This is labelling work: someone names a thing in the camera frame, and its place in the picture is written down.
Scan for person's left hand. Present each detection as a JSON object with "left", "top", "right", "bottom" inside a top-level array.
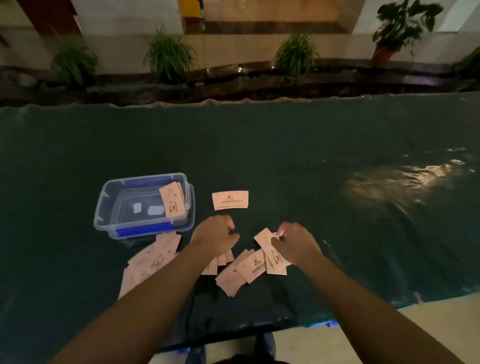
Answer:
[{"left": 188, "top": 214, "right": 241, "bottom": 260}]

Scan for person's right hand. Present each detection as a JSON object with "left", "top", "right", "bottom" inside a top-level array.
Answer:
[{"left": 271, "top": 221, "right": 324, "bottom": 266}]

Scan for pink printed paper sachet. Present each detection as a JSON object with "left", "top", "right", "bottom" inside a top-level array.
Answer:
[
  {"left": 254, "top": 227, "right": 292, "bottom": 276},
  {"left": 159, "top": 182, "right": 188, "bottom": 219},
  {"left": 212, "top": 191, "right": 251, "bottom": 211}
]

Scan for person's right forearm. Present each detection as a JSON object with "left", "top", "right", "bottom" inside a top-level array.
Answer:
[{"left": 296, "top": 252, "right": 466, "bottom": 364}]

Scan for person's left forearm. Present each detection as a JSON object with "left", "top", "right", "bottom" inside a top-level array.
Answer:
[{"left": 48, "top": 242, "right": 223, "bottom": 364}]

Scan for pile of pink packets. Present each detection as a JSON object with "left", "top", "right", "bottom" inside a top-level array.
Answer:
[
  {"left": 200, "top": 248, "right": 271, "bottom": 298},
  {"left": 118, "top": 232, "right": 182, "bottom": 301}
]

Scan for dark green table cover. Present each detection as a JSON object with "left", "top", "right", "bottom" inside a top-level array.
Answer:
[{"left": 0, "top": 91, "right": 480, "bottom": 353}]

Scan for person's dark trousers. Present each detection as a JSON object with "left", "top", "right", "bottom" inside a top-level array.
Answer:
[{"left": 185, "top": 332, "right": 290, "bottom": 364}]

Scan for dark stone border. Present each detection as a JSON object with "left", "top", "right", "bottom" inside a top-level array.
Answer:
[{"left": 0, "top": 60, "right": 480, "bottom": 109}]

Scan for green grass plant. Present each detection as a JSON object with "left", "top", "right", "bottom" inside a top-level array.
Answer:
[
  {"left": 143, "top": 23, "right": 196, "bottom": 84},
  {"left": 50, "top": 32, "right": 102, "bottom": 89},
  {"left": 272, "top": 33, "right": 319, "bottom": 79},
  {"left": 452, "top": 47, "right": 480, "bottom": 80}
]

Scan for terracotta plant pot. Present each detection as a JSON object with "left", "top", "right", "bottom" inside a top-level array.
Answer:
[{"left": 371, "top": 44, "right": 396, "bottom": 68}]

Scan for yellow floor sign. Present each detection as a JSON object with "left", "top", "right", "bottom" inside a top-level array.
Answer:
[{"left": 178, "top": 0, "right": 205, "bottom": 20}]

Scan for broad-leaf green plant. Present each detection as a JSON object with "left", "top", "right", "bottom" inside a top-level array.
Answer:
[{"left": 372, "top": 0, "right": 445, "bottom": 53}]

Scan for clear plastic box blue handles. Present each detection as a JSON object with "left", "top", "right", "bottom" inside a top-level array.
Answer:
[{"left": 93, "top": 172, "right": 196, "bottom": 241}]

